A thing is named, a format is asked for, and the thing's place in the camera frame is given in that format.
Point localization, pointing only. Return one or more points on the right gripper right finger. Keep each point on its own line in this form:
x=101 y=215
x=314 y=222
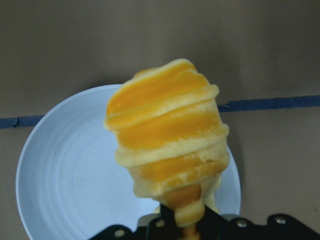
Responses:
x=209 y=225

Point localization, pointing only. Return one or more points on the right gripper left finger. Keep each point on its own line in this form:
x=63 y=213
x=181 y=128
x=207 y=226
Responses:
x=168 y=231

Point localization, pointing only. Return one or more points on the blue plate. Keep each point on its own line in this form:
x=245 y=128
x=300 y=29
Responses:
x=68 y=184

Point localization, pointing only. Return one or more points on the striped bread roll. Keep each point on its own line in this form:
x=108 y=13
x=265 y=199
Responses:
x=171 y=139

